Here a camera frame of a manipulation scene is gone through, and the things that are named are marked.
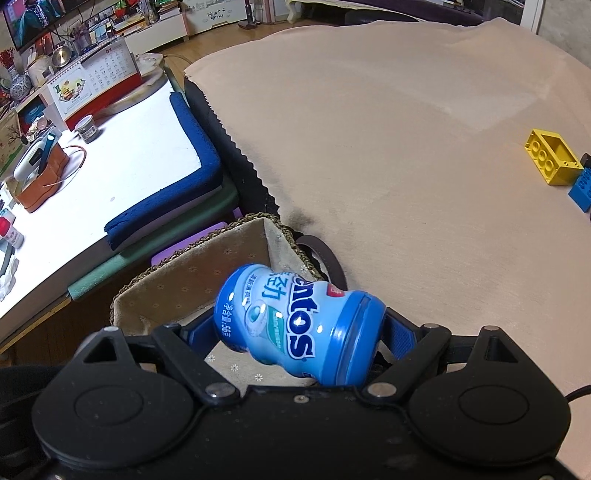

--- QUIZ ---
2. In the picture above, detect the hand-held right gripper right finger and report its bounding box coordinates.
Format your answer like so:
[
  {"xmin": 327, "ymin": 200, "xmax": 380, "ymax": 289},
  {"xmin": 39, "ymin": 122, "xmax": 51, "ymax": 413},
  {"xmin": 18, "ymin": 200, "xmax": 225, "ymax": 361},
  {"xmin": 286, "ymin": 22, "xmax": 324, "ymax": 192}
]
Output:
[{"xmin": 362, "ymin": 308, "xmax": 514, "ymax": 408}]

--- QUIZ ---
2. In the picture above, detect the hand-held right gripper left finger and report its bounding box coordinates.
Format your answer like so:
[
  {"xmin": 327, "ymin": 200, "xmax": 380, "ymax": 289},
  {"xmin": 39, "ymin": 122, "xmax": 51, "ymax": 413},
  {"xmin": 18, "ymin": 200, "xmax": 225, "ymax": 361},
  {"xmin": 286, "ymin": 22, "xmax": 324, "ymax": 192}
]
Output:
[{"xmin": 76, "ymin": 314, "xmax": 241, "ymax": 407}]

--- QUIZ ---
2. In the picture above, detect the woven lined basket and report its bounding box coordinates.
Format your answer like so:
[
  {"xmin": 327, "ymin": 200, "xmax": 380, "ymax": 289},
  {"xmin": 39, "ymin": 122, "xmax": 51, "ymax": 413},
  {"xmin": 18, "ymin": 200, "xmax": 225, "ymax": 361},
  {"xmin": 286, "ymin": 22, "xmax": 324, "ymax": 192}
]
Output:
[{"xmin": 111, "ymin": 212, "xmax": 348, "ymax": 385}]

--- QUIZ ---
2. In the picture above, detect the blue candy bottle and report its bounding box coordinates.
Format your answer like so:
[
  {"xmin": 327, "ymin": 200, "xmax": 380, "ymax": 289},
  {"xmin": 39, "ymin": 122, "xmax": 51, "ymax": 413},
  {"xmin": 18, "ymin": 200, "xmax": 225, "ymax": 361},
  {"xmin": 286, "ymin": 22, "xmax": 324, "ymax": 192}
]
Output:
[{"xmin": 215, "ymin": 264, "xmax": 387, "ymax": 387}]

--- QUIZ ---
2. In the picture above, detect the blue building block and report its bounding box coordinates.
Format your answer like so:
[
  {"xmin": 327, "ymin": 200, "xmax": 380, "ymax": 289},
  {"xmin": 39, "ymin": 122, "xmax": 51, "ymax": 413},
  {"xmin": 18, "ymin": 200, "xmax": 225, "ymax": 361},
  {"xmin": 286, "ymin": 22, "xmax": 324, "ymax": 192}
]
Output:
[{"xmin": 568, "ymin": 167, "xmax": 591, "ymax": 213}]

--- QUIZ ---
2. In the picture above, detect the yellow building block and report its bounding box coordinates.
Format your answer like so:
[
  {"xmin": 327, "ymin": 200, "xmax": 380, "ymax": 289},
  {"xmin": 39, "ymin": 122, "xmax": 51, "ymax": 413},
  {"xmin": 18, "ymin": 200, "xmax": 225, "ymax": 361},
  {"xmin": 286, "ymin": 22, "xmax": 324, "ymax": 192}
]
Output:
[{"xmin": 525, "ymin": 128, "xmax": 581, "ymax": 186}]

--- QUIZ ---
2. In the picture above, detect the purple foam mat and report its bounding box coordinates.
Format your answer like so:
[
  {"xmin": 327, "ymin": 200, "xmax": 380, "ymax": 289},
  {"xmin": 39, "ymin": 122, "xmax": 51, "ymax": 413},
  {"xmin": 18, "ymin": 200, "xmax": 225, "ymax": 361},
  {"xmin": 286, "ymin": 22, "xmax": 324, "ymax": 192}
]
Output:
[{"xmin": 151, "ymin": 222, "xmax": 230, "ymax": 267}]

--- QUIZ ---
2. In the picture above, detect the green foam mat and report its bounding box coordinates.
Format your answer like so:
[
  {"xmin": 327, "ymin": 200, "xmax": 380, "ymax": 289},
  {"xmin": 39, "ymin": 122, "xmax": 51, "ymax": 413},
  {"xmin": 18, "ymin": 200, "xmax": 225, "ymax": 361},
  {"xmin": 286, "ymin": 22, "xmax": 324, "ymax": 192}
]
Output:
[{"xmin": 68, "ymin": 179, "xmax": 240, "ymax": 302}]

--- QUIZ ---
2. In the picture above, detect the beige blanket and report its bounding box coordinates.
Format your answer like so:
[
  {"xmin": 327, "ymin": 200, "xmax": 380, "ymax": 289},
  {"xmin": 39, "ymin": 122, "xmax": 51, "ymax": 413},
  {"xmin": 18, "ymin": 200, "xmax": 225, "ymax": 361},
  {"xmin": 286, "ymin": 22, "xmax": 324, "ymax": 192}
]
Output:
[{"xmin": 184, "ymin": 17, "xmax": 591, "ymax": 480}]

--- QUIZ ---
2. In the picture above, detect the blue cushion pad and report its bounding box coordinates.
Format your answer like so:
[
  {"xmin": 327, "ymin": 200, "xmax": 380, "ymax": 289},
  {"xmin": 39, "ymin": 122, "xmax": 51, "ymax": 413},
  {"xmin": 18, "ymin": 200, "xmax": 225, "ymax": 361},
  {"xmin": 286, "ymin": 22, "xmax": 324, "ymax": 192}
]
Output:
[{"xmin": 105, "ymin": 92, "xmax": 223, "ymax": 251}]

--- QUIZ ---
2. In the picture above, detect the black zigzag-edged mat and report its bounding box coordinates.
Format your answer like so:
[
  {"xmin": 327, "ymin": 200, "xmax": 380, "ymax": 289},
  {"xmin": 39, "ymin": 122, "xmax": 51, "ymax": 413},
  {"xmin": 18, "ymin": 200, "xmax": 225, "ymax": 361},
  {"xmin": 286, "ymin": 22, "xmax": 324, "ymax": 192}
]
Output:
[{"xmin": 184, "ymin": 75, "xmax": 280, "ymax": 219}]

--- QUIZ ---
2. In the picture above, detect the red-capped small bottle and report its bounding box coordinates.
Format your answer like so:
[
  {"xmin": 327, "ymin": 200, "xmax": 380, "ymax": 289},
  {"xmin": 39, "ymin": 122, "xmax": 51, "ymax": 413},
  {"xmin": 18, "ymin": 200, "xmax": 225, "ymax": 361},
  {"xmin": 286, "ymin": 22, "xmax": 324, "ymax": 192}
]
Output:
[{"xmin": 0, "ymin": 217, "xmax": 25, "ymax": 251}]

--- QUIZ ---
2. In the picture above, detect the brown leather organiser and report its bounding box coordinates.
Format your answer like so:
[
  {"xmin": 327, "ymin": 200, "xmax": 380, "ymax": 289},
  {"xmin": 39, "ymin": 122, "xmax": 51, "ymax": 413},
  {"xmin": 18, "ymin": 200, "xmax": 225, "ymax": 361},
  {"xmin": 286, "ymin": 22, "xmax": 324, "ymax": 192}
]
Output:
[{"xmin": 9, "ymin": 138, "xmax": 71, "ymax": 214}]

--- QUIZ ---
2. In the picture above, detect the small lidded jar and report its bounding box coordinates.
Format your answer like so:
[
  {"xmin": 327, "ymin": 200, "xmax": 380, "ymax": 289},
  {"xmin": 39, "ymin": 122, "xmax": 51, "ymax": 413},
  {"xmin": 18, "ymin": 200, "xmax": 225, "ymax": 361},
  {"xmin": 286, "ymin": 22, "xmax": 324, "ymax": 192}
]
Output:
[{"xmin": 75, "ymin": 115, "xmax": 100, "ymax": 143}]

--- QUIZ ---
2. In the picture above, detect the white handheld device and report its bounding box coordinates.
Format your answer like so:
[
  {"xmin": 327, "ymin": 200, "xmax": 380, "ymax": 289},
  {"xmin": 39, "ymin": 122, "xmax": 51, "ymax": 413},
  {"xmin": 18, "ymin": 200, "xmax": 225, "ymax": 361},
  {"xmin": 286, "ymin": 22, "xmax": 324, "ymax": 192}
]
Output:
[{"xmin": 13, "ymin": 134, "xmax": 59, "ymax": 182}]

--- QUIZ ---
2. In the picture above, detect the round marble board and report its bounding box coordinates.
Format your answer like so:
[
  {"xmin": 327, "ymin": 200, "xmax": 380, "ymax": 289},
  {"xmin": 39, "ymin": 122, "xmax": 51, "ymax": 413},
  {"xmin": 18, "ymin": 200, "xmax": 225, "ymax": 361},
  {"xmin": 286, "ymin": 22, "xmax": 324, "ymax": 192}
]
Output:
[{"xmin": 105, "ymin": 52, "xmax": 165, "ymax": 117}]

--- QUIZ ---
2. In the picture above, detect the desk calendar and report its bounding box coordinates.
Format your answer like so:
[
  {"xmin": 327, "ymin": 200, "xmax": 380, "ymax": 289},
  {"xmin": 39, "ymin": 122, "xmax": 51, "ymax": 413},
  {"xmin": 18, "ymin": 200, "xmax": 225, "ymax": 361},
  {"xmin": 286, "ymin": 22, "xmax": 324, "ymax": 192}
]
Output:
[{"xmin": 46, "ymin": 37, "xmax": 142, "ymax": 131}]

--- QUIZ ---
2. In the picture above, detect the tree picture card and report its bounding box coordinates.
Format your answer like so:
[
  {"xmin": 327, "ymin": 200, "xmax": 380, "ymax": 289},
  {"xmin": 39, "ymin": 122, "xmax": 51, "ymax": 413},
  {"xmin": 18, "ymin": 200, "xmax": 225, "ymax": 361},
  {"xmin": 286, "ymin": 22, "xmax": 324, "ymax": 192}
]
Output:
[{"xmin": 0, "ymin": 110, "xmax": 25, "ymax": 172}]

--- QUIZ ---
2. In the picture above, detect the white television stand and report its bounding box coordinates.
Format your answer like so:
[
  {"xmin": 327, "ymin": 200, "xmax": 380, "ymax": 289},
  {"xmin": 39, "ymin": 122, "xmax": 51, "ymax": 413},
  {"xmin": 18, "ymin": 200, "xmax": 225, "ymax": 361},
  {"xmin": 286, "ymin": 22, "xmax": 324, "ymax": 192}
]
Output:
[{"xmin": 124, "ymin": 8, "xmax": 186, "ymax": 52}]

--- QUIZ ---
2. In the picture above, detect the blue and white vase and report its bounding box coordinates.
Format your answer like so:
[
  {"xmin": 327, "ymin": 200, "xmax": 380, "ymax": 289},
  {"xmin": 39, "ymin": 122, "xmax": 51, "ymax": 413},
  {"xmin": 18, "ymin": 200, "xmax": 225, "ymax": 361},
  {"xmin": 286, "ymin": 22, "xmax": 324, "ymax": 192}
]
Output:
[{"xmin": 9, "ymin": 71, "xmax": 31, "ymax": 100}]

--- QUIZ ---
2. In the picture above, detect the white drawn-on cabinet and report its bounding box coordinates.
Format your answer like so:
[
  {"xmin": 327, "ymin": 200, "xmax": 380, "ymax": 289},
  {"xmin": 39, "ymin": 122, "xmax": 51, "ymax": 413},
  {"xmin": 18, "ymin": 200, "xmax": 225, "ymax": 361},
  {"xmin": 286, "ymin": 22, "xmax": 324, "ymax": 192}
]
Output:
[{"xmin": 182, "ymin": 0, "xmax": 246, "ymax": 36}]

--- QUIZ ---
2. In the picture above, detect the stick vacuum cleaner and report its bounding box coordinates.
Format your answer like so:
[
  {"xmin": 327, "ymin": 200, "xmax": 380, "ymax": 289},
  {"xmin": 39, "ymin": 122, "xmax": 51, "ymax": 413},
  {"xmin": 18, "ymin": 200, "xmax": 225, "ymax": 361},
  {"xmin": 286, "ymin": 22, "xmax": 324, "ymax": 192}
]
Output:
[{"xmin": 238, "ymin": 0, "xmax": 260, "ymax": 31}]

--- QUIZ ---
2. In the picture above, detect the purple sofa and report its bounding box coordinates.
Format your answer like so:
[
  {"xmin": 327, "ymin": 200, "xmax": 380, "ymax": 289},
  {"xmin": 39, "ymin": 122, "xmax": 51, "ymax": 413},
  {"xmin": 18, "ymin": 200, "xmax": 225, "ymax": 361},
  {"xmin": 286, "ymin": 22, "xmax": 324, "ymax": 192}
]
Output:
[{"xmin": 285, "ymin": 0, "xmax": 491, "ymax": 25}]

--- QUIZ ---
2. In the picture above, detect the television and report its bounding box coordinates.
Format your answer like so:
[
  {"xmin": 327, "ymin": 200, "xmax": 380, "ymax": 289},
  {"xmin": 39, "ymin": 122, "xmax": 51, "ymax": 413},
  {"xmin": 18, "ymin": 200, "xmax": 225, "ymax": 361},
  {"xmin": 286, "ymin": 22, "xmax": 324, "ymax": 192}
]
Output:
[{"xmin": 0, "ymin": 0, "xmax": 66, "ymax": 51}]

